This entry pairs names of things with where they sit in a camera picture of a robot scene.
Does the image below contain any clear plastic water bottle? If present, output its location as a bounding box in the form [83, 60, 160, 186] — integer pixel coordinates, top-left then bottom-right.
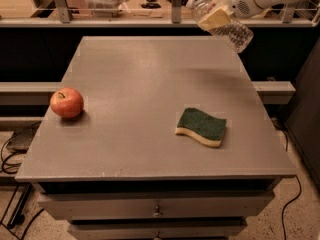
[186, 0, 254, 53]

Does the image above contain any grey drawer cabinet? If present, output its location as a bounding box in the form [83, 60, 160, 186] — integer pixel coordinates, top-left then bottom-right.
[16, 37, 296, 240]

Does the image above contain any red apple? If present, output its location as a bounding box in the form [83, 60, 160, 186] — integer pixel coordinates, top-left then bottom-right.
[49, 87, 84, 119]

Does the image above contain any black floor cable right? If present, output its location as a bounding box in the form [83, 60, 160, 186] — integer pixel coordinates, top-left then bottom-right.
[273, 120, 303, 240]

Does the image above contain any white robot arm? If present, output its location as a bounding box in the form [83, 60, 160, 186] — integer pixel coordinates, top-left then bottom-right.
[198, 0, 307, 31]

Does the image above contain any grey metal shelf rail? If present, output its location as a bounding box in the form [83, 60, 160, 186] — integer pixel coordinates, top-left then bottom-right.
[0, 0, 320, 28]

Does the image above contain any grey box on floor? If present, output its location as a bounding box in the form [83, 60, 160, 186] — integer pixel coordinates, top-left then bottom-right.
[6, 126, 38, 153]

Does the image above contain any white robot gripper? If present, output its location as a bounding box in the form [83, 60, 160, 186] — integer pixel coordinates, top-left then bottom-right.
[198, 0, 290, 31]

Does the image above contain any metal drawer knob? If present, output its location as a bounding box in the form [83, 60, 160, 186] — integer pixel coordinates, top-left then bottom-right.
[153, 206, 163, 218]

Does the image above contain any clear plastic container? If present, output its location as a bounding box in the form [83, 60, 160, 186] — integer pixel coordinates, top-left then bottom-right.
[85, 0, 126, 18]

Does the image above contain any green yellow scrub sponge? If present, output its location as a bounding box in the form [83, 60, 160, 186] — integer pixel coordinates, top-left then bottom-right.
[175, 108, 227, 148]

